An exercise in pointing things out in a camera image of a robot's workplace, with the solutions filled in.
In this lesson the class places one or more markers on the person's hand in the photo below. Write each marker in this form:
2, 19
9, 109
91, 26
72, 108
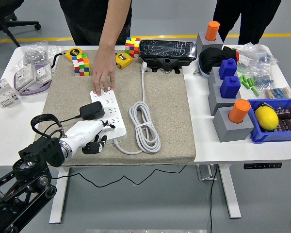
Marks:
103, 70

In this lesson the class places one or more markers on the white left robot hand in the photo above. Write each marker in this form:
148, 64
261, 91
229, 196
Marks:
83, 131

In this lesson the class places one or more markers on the black plug adapter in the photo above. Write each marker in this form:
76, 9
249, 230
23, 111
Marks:
92, 110

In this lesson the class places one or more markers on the white power strip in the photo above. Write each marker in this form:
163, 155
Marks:
118, 131

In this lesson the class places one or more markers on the person's forearm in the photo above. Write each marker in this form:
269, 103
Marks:
115, 24

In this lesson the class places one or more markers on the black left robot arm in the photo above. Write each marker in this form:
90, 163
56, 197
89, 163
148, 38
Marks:
12, 194

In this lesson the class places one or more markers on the scrambled colourful puzzle cube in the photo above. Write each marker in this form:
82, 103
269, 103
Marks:
133, 47
82, 65

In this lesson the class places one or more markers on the squarish yellow tape measure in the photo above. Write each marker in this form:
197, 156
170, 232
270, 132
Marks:
124, 60

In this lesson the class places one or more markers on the round yellow tape measure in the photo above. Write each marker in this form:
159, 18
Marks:
74, 53

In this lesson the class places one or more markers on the empty clear plastic bag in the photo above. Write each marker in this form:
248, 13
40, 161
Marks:
53, 49

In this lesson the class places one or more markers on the person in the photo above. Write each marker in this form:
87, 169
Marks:
87, 14

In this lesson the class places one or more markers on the purple plastic tray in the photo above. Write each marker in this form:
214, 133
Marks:
34, 91

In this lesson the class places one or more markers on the black film-wrapped device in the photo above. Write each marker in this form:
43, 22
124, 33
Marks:
167, 49

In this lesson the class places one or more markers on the grey-brown mat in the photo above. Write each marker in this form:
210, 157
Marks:
160, 109

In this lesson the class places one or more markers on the white table leg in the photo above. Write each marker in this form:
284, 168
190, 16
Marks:
229, 194
59, 196

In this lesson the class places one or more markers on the clear bag of screws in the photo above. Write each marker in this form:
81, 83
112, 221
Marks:
34, 55

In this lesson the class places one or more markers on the white circuit breaker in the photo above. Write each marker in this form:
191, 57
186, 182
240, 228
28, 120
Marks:
2, 93

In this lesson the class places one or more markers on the white blue rimmed object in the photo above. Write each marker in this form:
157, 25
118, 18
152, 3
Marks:
205, 72

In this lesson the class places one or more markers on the grey block with hole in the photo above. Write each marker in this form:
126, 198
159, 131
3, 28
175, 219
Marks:
203, 42
232, 133
214, 99
214, 76

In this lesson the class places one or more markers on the black cloth bundle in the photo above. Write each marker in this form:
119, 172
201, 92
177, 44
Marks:
211, 57

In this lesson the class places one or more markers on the orange cylinder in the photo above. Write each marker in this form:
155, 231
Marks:
238, 110
213, 30

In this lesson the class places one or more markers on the black office chair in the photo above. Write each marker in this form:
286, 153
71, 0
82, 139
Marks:
0, 7

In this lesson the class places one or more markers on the blue peg block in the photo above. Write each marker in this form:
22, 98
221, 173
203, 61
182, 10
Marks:
228, 68
230, 87

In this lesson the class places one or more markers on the small white bagged box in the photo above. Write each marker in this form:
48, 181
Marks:
243, 60

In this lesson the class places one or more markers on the clear bag of parts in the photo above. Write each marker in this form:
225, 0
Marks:
259, 54

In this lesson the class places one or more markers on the bag of blue components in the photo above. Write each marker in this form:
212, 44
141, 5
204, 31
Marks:
263, 80

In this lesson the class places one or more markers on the small black white object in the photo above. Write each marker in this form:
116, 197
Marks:
263, 105

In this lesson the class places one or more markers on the yellow lemon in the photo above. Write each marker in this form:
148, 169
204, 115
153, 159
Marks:
266, 117

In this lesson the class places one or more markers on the bag of striped resistors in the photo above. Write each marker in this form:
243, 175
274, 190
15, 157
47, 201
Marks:
279, 93

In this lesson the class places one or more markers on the blue plastic bin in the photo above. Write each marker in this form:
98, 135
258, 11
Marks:
269, 137

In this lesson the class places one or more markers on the black desk control panel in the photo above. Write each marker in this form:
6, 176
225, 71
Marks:
262, 165

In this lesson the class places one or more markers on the brown capacitor pile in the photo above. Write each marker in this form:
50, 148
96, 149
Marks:
289, 119

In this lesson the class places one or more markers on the white wall socket panel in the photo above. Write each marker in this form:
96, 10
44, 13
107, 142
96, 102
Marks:
43, 72

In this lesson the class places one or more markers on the white wall switch panel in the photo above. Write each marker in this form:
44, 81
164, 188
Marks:
25, 76

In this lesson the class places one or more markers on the silver under-table bracket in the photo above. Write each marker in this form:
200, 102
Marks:
205, 172

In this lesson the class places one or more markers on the green plastic wall anchor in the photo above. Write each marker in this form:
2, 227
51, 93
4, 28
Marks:
242, 79
245, 85
255, 91
251, 81

